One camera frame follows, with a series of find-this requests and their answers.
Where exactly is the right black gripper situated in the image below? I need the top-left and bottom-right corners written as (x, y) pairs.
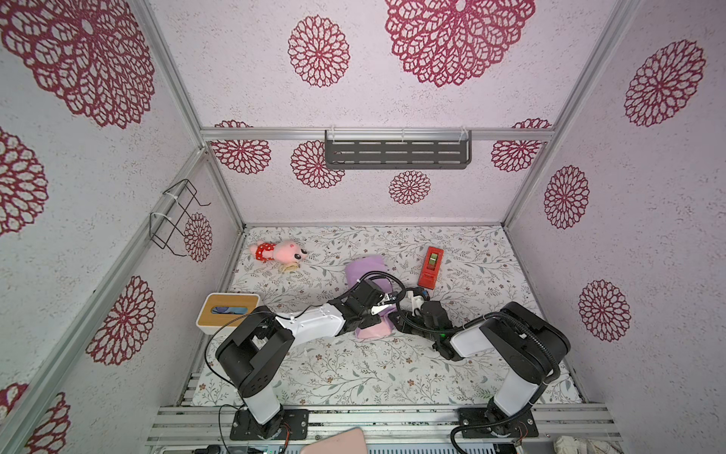
top-left (386, 310), bottom-right (438, 346)

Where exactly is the pink wrapping paper sheet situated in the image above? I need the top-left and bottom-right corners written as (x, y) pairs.
top-left (345, 255), bottom-right (394, 342)

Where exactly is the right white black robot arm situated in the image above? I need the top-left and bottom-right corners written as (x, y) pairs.
top-left (391, 288), bottom-right (571, 424)

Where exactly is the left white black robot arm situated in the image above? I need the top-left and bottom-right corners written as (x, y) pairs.
top-left (215, 271), bottom-right (406, 427)

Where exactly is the white wooden tissue box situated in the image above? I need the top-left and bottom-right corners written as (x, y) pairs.
top-left (196, 292), bottom-right (261, 335)

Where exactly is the red tape dispenser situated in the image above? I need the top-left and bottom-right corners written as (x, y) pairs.
top-left (418, 247), bottom-right (444, 291)

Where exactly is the pink plush toy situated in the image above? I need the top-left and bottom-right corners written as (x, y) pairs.
top-left (249, 240), bottom-right (308, 266)

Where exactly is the pink cloth at bottom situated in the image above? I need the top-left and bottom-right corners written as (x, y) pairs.
top-left (300, 428), bottom-right (369, 454)

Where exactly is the white cloth bottom right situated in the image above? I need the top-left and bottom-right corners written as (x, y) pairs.
top-left (554, 436), bottom-right (623, 454)

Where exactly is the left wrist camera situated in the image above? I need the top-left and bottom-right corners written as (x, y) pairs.
top-left (370, 293), bottom-right (398, 315)

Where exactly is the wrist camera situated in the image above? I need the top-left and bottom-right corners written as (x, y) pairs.
top-left (404, 287), bottom-right (430, 316)
top-left (370, 293), bottom-right (398, 315)

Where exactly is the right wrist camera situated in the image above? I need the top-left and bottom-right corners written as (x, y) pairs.
top-left (404, 287), bottom-right (430, 316)

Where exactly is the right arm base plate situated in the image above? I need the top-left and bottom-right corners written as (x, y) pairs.
top-left (457, 407), bottom-right (539, 439)

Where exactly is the grey wall shelf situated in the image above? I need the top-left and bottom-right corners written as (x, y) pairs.
top-left (323, 131), bottom-right (472, 170)

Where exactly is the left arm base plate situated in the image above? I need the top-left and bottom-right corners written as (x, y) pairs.
top-left (230, 409), bottom-right (309, 441)

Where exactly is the black wire wall rack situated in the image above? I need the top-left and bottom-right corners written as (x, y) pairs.
top-left (147, 179), bottom-right (214, 262)

